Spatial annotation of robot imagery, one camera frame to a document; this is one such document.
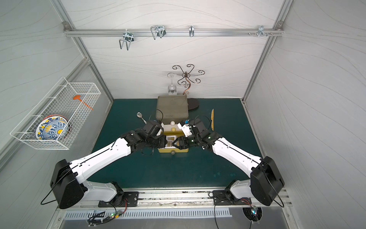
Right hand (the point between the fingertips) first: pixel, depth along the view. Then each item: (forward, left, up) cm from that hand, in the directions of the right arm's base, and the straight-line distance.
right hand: (176, 142), depth 78 cm
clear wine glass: (+37, +6, +6) cm, 38 cm away
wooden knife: (+31, -24, -16) cm, 42 cm away
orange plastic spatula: (+17, +56, +17) cm, 60 cm away
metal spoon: (+30, +33, -15) cm, 47 cm away
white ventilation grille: (-32, +12, -16) cm, 38 cm away
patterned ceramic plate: (-5, +52, +19) cm, 56 cm away
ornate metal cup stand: (+42, -5, +15) cm, 45 cm away
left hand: (0, +4, 0) cm, 4 cm away
